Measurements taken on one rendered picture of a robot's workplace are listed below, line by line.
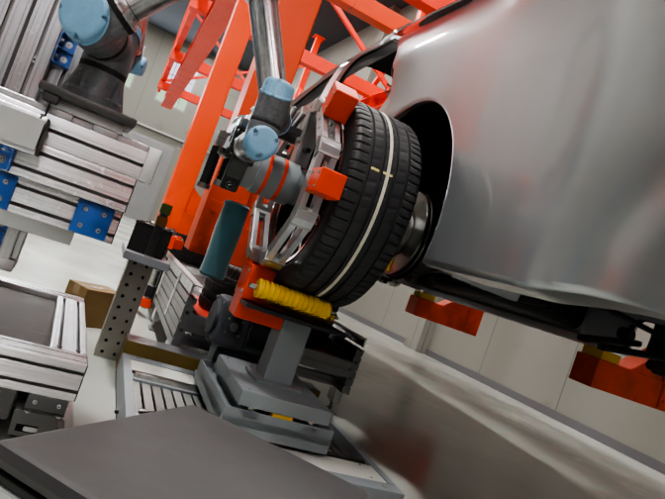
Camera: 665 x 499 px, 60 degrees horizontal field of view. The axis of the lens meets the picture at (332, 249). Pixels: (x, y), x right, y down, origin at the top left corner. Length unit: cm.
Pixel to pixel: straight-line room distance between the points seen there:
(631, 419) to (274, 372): 435
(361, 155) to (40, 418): 103
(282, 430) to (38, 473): 117
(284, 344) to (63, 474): 125
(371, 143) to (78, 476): 123
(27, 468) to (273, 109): 90
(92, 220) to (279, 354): 71
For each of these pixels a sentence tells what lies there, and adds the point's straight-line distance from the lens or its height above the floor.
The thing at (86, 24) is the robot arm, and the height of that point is 96.
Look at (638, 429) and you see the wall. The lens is 577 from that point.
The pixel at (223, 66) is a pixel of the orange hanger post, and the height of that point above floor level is 175.
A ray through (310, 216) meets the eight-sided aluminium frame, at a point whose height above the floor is 76.
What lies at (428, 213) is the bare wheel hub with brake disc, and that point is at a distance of 198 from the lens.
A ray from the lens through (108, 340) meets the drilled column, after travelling 247.
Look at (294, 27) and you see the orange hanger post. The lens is 247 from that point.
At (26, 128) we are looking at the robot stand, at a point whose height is 70.
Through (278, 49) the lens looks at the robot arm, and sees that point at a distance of 152.
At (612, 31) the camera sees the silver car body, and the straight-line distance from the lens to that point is 149.
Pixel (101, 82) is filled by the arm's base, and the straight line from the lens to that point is 155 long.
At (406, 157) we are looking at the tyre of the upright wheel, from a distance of 170.
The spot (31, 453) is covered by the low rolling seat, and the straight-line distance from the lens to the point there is 72.
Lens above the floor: 63
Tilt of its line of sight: 2 degrees up
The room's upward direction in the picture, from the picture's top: 20 degrees clockwise
